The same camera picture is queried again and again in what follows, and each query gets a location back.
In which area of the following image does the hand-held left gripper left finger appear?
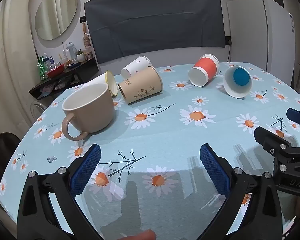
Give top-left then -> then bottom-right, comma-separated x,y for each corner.
16,144 -> 102,240

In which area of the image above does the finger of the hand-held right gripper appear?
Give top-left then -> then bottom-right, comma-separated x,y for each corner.
286,108 -> 300,131
254,126 -> 300,161

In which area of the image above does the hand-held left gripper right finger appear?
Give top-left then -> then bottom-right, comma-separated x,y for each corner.
199,144 -> 284,240

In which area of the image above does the blue and white paper cup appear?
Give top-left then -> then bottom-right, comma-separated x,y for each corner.
222,65 -> 253,99

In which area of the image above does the white cup with yellow rim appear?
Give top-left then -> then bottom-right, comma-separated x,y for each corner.
81,70 -> 119,97

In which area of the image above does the orange and white paper cup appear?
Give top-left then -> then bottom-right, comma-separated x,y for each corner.
188,54 -> 220,87

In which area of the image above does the brown paper cup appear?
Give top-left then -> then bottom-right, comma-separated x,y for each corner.
118,66 -> 164,105

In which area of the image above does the white paper cup scalloped print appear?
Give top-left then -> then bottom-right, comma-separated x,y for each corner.
120,56 -> 153,79

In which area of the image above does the person's left hand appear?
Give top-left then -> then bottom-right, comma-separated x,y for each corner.
122,230 -> 157,240

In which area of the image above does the beige ceramic mug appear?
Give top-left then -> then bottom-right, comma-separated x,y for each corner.
61,82 -> 117,142

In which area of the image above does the light blue daisy tablecloth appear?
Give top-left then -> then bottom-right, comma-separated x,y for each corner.
0,62 -> 300,240

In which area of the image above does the transparent chair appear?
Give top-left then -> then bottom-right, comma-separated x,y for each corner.
30,101 -> 47,121

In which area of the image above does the black chair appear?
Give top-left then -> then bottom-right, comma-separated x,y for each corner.
0,132 -> 22,186

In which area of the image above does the white refrigerator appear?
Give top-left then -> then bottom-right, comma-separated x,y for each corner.
226,0 -> 297,88

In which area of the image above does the white paper note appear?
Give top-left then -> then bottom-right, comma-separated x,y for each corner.
288,13 -> 296,34

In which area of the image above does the black side shelf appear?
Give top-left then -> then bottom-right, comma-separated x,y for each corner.
29,57 -> 99,101

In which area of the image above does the green bottle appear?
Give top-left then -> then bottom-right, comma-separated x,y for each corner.
37,56 -> 48,81

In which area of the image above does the white kettle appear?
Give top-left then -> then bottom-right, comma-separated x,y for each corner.
66,41 -> 77,61

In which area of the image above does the beige curtain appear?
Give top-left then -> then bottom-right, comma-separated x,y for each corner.
0,0 -> 38,142

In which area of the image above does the wooden hair brush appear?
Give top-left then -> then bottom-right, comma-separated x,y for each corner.
82,22 -> 91,49

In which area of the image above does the dark grey cloth cover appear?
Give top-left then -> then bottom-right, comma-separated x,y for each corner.
84,0 -> 227,65

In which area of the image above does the oval wall mirror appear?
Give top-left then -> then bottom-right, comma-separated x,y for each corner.
34,0 -> 80,41

